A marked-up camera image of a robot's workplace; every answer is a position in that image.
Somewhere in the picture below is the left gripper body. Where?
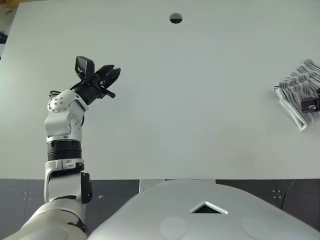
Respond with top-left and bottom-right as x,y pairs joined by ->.
70,71 -> 116,105

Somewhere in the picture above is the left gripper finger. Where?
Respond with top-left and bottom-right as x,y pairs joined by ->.
102,67 -> 122,89
95,64 -> 116,79

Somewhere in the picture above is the striped T-shirt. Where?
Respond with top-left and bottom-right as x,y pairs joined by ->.
272,58 -> 320,133

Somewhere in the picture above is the robot body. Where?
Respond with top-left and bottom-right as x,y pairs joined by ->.
86,179 -> 320,240

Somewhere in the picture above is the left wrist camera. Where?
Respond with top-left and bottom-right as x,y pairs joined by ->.
74,56 -> 96,82

